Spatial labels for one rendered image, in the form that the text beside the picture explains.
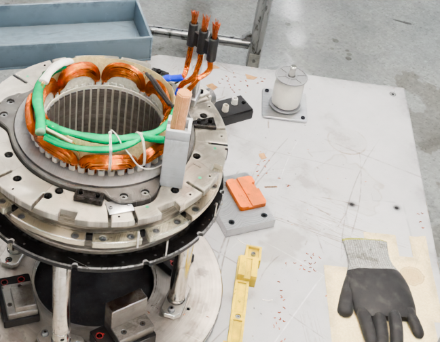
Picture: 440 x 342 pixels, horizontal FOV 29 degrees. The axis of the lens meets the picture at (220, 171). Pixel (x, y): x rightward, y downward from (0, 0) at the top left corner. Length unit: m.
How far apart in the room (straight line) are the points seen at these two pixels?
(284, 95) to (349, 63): 1.63
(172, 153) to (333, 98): 0.80
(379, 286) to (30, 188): 0.61
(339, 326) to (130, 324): 0.33
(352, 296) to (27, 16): 0.67
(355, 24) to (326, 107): 1.79
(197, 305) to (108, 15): 0.48
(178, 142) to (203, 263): 0.40
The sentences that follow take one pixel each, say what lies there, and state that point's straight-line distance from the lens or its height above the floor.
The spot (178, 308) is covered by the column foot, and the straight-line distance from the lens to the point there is 1.27.
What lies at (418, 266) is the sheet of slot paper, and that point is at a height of 0.78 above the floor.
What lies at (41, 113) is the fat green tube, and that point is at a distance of 1.02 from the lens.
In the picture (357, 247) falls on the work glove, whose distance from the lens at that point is 1.44.
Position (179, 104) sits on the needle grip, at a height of 1.22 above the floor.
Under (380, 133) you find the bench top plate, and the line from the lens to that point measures 1.69.
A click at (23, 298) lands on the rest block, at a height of 0.84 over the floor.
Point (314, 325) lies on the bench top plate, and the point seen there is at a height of 0.78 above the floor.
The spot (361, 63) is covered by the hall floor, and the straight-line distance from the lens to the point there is 3.28.
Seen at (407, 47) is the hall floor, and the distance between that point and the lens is 3.45.
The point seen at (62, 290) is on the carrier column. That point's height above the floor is 0.93.
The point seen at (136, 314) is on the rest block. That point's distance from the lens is 1.21.
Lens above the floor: 1.81
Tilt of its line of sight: 43 degrees down
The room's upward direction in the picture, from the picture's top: 11 degrees clockwise
